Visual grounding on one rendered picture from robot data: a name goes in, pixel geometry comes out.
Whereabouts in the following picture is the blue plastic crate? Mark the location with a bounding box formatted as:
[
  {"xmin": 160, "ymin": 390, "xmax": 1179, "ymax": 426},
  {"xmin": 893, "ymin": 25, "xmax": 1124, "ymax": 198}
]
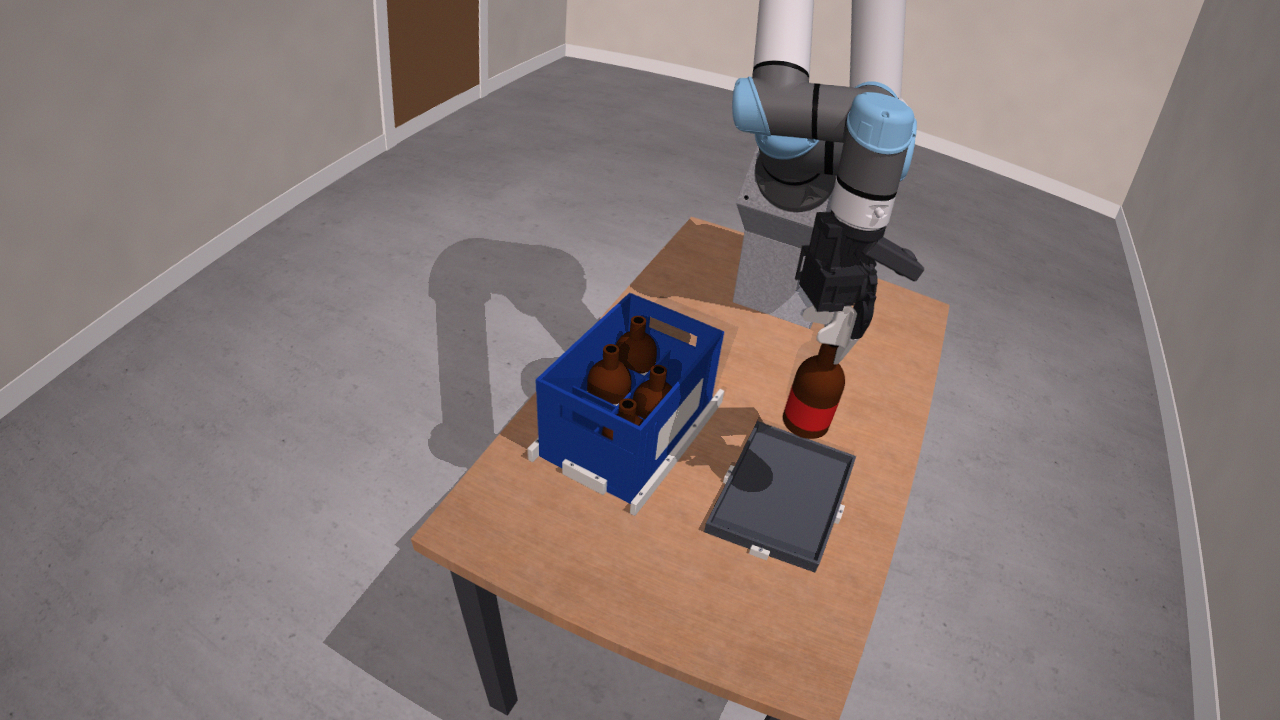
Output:
[{"xmin": 536, "ymin": 304, "xmax": 721, "ymax": 503}]

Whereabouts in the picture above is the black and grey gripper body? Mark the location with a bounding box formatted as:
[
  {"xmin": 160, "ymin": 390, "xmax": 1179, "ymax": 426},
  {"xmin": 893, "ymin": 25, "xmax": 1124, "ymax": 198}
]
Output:
[{"xmin": 795, "ymin": 209, "xmax": 886, "ymax": 313}]

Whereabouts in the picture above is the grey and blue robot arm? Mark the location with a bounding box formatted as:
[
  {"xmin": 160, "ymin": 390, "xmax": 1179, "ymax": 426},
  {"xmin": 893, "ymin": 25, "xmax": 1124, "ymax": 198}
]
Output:
[{"xmin": 732, "ymin": 0, "xmax": 916, "ymax": 231}]

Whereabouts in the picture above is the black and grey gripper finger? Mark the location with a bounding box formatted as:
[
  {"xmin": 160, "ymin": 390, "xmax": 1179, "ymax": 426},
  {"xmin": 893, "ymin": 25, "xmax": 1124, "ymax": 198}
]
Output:
[
  {"xmin": 817, "ymin": 284, "xmax": 876, "ymax": 364},
  {"xmin": 803, "ymin": 306, "xmax": 836, "ymax": 327}
]

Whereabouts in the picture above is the brown glass bottle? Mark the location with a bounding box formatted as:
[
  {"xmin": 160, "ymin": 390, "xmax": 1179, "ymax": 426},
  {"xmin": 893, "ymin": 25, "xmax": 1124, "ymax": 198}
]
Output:
[
  {"xmin": 602, "ymin": 398, "xmax": 643, "ymax": 439},
  {"xmin": 634, "ymin": 365, "xmax": 673, "ymax": 419},
  {"xmin": 782, "ymin": 345, "xmax": 845, "ymax": 439},
  {"xmin": 616, "ymin": 316, "xmax": 657, "ymax": 375},
  {"xmin": 588, "ymin": 345, "xmax": 632, "ymax": 406}
]

